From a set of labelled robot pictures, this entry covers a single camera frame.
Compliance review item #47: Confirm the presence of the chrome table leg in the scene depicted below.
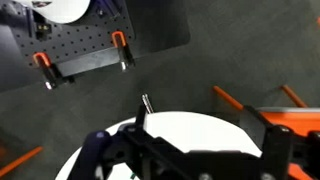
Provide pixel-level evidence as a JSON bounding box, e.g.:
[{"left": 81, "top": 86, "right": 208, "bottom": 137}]
[{"left": 141, "top": 93, "right": 155, "bottom": 115}]

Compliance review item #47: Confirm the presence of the black power socket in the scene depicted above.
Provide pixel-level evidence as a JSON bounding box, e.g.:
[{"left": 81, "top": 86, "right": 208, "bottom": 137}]
[{"left": 34, "top": 22, "right": 53, "bottom": 42}]

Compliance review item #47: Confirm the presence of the orange chair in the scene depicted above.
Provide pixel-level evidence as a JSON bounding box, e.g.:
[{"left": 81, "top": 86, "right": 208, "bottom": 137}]
[{"left": 212, "top": 84, "right": 320, "bottom": 180}]

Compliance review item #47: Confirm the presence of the orange handled black clamp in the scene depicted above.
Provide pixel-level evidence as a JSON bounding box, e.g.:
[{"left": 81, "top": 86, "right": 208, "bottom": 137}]
[
  {"left": 32, "top": 51, "right": 65, "bottom": 91},
  {"left": 111, "top": 30, "right": 136, "bottom": 72}
]

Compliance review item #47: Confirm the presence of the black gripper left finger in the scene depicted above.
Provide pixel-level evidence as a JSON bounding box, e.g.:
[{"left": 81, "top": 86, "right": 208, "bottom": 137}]
[{"left": 68, "top": 104, "right": 188, "bottom": 180}]

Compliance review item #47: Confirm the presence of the grey cart top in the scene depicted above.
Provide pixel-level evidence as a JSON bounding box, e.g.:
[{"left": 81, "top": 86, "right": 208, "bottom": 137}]
[{"left": 0, "top": 0, "right": 192, "bottom": 93}]

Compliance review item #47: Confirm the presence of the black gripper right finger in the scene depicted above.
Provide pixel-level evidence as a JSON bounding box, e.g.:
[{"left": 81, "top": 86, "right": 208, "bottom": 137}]
[{"left": 239, "top": 105, "right": 320, "bottom": 180}]

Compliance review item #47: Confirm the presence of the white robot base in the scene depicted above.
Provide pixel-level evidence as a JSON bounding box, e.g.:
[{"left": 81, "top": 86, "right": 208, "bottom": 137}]
[{"left": 30, "top": 0, "right": 92, "bottom": 25}]

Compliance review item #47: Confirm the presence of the white round table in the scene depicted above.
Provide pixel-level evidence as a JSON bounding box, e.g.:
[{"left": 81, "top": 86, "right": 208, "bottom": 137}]
[{"left": 54, "top": 110, "right": 263, "bottom": 180}]

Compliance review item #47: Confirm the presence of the black perforated breadboard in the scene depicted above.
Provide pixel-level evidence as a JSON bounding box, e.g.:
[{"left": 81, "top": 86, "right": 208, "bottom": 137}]
[{"left": 0, "top": 0, "right": 136, "bottom": 78}]

